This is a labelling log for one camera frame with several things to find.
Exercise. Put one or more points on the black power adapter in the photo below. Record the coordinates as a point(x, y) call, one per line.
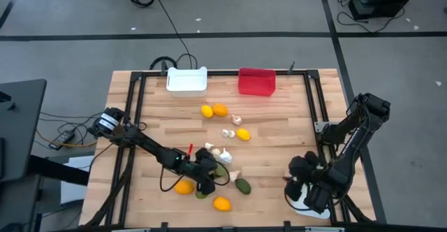
point(63, 139)

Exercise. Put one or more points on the green avocado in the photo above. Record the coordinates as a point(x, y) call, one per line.
point(220, 171)
point(243, 186)
point(200, 195)

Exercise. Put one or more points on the white board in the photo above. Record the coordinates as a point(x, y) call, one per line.
point(75, 186)

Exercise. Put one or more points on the black desk base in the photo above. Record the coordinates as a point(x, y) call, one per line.
point(52, 170)

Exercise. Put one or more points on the small white garlic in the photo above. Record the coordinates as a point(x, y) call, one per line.
point(232, 134)
point(225, 133)
point(209, 145)

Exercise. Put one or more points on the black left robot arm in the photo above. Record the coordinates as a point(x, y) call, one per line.
point(146, 143)

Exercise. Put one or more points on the black side desk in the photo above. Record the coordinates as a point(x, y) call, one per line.
point(21, 127)

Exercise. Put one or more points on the grey metal bracket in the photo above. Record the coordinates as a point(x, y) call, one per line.
point(319, 126)

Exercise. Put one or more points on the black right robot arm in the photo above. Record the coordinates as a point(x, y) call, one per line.
point(344, 170)

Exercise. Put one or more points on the cream garlic bulb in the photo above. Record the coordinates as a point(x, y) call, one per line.
point(234, 175)
point(216, 152)

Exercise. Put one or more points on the white plastic basket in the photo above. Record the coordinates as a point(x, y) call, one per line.
point(186, 81)

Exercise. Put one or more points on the white plastic tray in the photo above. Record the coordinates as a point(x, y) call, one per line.
point(301, 204)

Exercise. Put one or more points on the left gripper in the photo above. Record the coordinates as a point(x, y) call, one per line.
point(202, 170)

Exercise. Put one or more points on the pinkish garlic bulb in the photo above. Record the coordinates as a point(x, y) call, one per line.
point(236, 119)

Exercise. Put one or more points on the small red tag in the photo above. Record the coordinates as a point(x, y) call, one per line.
point(190, 149)

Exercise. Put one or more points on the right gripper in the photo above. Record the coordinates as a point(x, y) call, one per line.
point(317, 193)

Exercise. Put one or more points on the red plastic basket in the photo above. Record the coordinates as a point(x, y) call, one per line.
point(256, 82)

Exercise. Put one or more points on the yellow lemon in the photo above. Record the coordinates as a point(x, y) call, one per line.
point(207, 111)
point(243, 134)

